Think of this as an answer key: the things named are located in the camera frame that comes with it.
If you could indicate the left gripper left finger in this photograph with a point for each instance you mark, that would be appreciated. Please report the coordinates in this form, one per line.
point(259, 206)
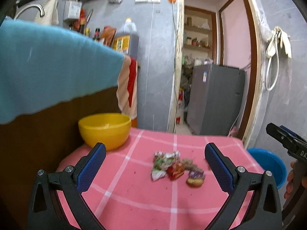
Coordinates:
point(45, 208)

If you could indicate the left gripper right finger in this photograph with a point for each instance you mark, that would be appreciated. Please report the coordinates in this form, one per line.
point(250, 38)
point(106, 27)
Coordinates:
point(264, 208)

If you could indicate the red yellow snack packet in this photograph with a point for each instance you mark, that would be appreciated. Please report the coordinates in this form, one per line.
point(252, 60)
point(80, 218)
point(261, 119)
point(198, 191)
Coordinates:
point(175, 171)

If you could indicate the green white wrapper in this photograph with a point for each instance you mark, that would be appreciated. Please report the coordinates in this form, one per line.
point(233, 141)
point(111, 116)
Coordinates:
point(161, 162)

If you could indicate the blue plastic bucket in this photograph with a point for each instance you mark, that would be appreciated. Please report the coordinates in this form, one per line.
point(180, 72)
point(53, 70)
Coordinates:
point(271, 162)

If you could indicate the brown counter cabinet front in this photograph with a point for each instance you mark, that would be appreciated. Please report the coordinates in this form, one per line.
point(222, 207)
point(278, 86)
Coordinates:
point(41, 141)

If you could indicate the yellow plastic bowl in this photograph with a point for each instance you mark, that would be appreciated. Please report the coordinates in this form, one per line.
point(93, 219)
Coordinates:
point(110, 129)

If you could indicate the pink checked tablecloth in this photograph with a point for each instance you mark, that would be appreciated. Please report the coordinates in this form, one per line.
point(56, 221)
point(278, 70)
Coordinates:
point(123, 195)

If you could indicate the red white rice sack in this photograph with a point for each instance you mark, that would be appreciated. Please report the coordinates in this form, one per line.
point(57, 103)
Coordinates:
point(180, 107)

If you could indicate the grey refrigerator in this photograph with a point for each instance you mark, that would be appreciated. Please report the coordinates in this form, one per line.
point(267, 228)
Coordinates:
point(215, 99)

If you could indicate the white rubber gloves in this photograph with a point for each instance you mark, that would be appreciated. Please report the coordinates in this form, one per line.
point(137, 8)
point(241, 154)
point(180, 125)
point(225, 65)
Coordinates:
point(284, 41)

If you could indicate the teal orange red towel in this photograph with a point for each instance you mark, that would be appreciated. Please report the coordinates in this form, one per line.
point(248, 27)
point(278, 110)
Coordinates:
point(42, 66)

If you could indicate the wooden shelf unit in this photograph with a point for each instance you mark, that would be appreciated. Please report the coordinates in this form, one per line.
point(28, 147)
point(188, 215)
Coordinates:
point(200, 33)

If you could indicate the dark sauce bottle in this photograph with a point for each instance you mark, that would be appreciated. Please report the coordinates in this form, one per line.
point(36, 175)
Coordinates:
point(97, 35)

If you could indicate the large cooking oil jug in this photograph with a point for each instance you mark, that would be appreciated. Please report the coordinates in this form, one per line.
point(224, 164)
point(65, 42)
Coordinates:
point(126, 39)

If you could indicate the beige hanging cloth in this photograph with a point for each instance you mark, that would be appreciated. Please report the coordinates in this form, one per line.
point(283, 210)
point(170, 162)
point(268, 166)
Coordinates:
point(51, 14)

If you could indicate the white wall box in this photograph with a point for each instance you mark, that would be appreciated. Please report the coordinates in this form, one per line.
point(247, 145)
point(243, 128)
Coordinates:
point(72, 10)

